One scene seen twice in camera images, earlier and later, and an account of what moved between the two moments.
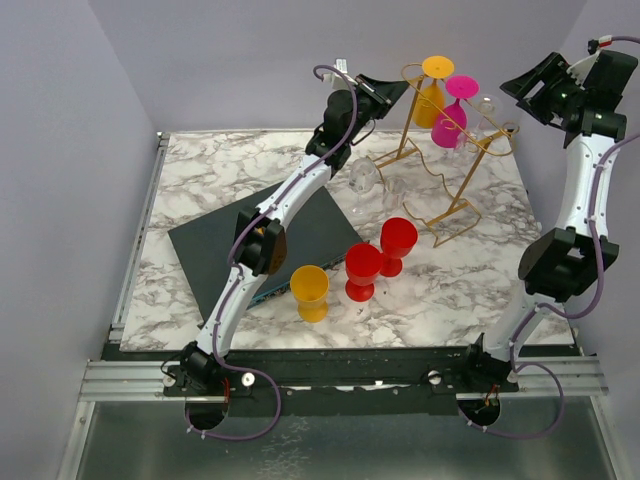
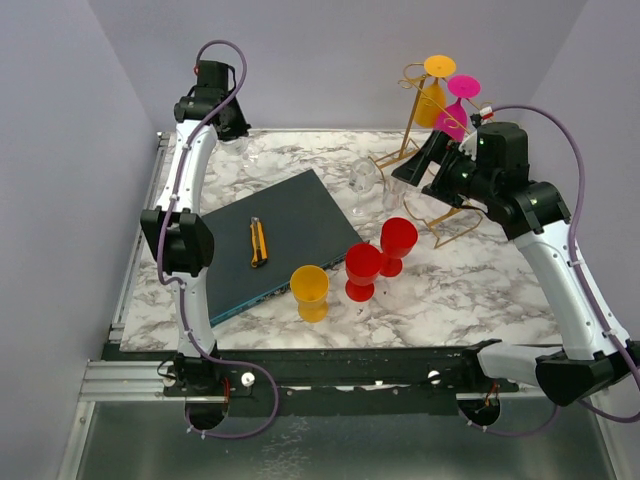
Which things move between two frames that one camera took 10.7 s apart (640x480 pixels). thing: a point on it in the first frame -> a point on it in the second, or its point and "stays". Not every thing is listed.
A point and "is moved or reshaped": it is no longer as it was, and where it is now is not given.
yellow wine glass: [430, 98] stays
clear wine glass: [484, 107] is moved or reshaped
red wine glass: [398, 236] stays
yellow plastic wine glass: [310, 284] stays
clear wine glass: [361, 177] stays
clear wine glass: [394, 190] stays
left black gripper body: [367, 107] -> [235, 125]
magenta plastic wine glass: [451, 121] stays
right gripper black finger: [520, 87] -> [413, 169]
